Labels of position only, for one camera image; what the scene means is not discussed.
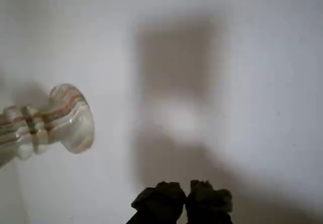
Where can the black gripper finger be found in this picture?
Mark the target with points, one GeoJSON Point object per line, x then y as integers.
{"type": "Point", "coordinates": [159, 203]}
{"type": "Point", "coordinates": [209, 206]}

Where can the marbled onyx stone vase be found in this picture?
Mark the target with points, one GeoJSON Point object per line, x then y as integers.
{"type": "Point", "coordinates": [70, 123]}

